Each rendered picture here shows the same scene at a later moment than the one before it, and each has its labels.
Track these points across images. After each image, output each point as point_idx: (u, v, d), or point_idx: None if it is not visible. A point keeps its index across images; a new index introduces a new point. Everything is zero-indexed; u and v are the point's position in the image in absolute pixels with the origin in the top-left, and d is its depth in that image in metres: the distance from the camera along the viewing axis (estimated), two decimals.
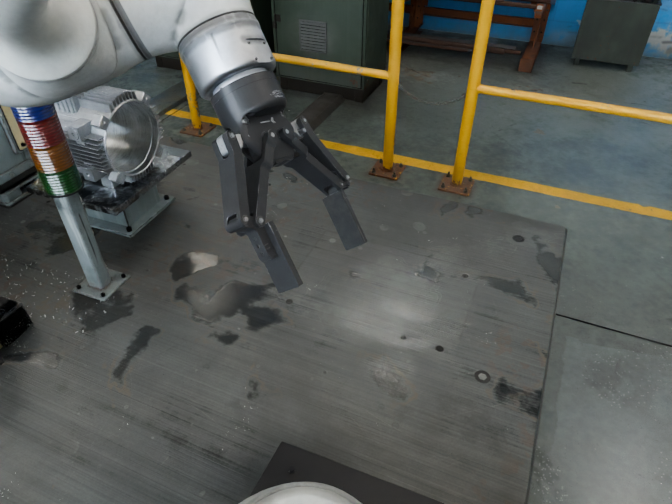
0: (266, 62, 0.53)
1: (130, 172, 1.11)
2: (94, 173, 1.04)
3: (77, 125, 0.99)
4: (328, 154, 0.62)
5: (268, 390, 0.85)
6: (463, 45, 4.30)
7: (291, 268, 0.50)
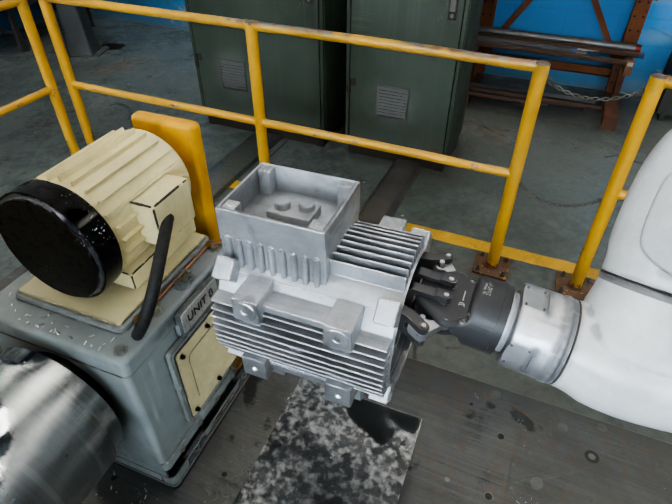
0: (522, 296, 0.50)
1: None
2: (351, 394, 0.54)
3: (346, 323, 0.49)
4: None
5: None
6: None
7: None
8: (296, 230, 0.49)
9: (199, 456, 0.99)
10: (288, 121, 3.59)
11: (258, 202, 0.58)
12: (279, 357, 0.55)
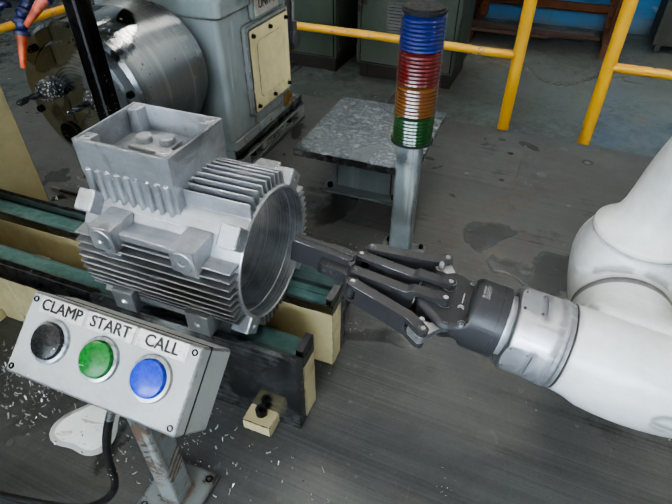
0: (521, 300, 0.50)
1: (260, 305, 0.63)
2: (210, 323, 0.56)
3: (190, 247, 0.51)
4: (383, 299, 0.52)
5: None
6: (539, 32, 4.17)
7: (313, 238, 0.57)
8: (143, 157, 0.51)
9: None
10: (302, 46, 3.78)
11: (128, 140, 0.59)
12: (142, 288, 0.57)
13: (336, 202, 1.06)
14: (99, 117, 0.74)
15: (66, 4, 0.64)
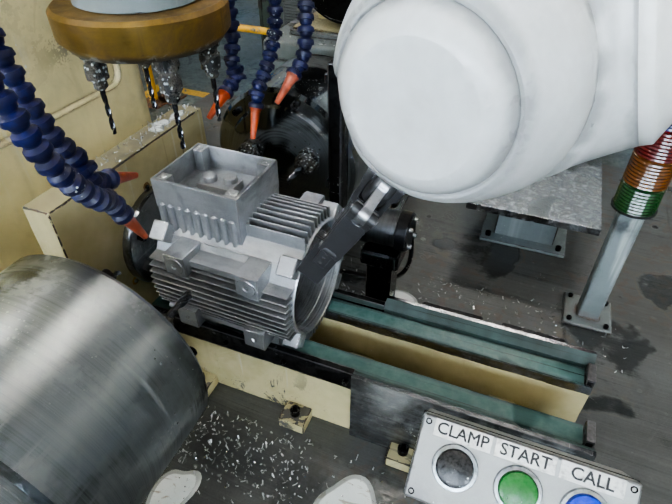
0: None
1: (305, 322, 0.71)
2: (265, 339, 0.65)
3: (253, 275, 0.59)
4: (335, 226, 0.48)
5: None
6: None
7: (308, 252, 0.58)
8: (214, 197, 0.59)
9: (403, 207, 1.18)
10: None
11: (193, 176, 0.68)
12: (206, 307, 0.66)
13: (499, 252, 1.05)
14: (329, 188, 0.74)
15: (331, 85, 0.64)
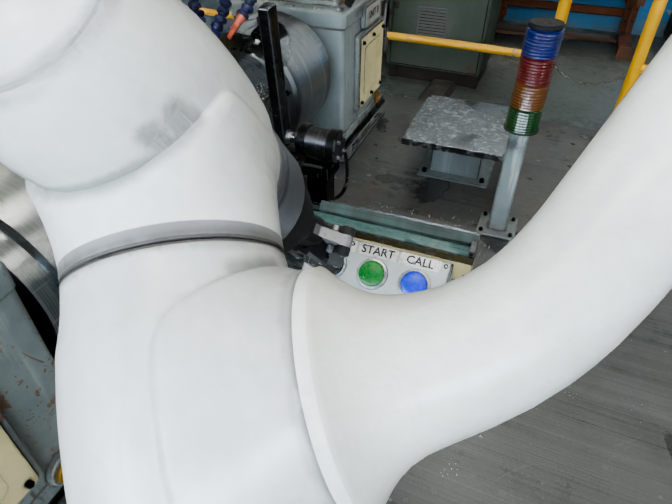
0: None
1: None
2: None
3: None
4: None
5: None
6: None
7: None
8: None
9: (355, 151, 1.36)
10: None
11: None
12: None
13: (432, 184, 1.24)
14: (272, 112, 0.92)
15: (262, 26, 0.81)
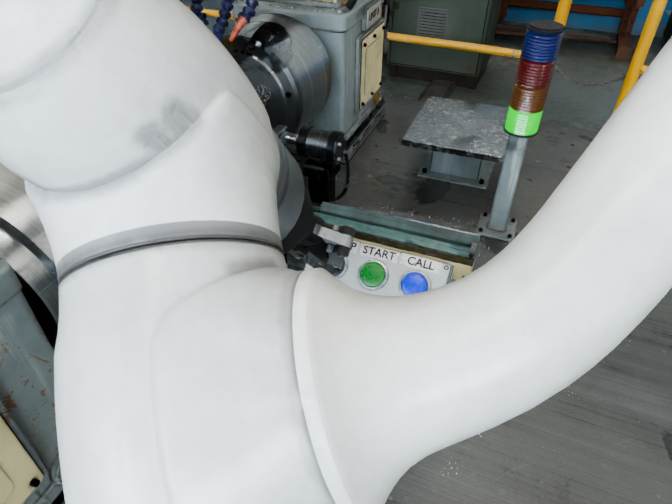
0: None
1: None
2: None
3: None
4: None
5: None
6: None
7: None
8: None
9: (356, 152, 1.37)
10: None
11: None
12: None
13: (432, 185, 1.25)
14: None
15: None
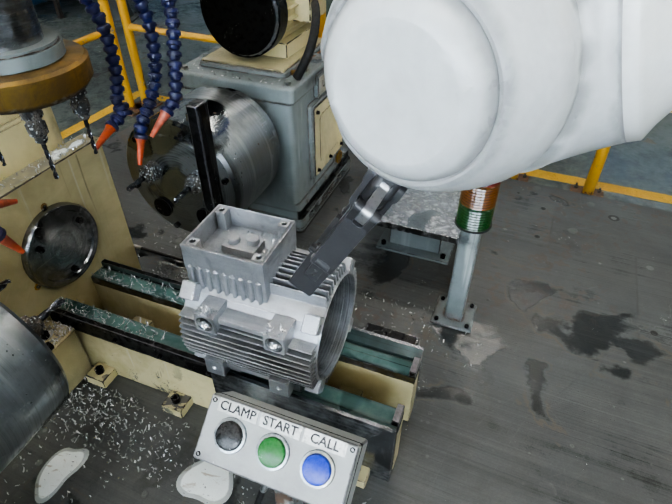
0: None
1: (323, 366, 0.76)
2: (289, 387, 0.70)
3: (280, 333, 0.64)
4: (331, 233, 0.47)
5: None
6: None
7: (317, 239, 0.60)
8: (241, 262, 0.64)
9: (314, 218, 1.30)
10: None
11: (216, 236, 0.73)
12: (232, 359, 0.71)
13: (390, 259, 1.17)
14: (205, 207, 0.86)
15: (191, 123, 0.76)
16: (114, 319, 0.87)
